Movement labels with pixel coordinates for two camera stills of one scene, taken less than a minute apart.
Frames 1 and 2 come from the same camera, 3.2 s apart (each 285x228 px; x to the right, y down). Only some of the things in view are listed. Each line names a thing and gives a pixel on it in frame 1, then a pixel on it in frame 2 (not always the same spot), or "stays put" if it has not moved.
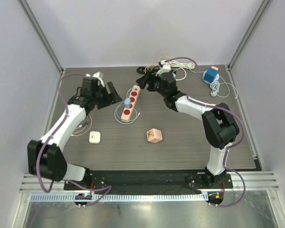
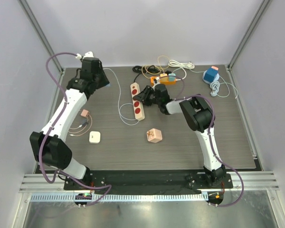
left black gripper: x=111 y=98 to x=104 y=81
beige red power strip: x=127 y=112 to x=137 y=105
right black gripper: x=149 y=81 to x=147 y=95
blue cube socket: x=210 y=75 stays put
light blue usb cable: x=136 y=111 to x=119 y=107
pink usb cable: x=80 y=126 stays put
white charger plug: x=94 y=137 stays put
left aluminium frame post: x=41 y=34 stays put
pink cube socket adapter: x=154 y=135 stays put
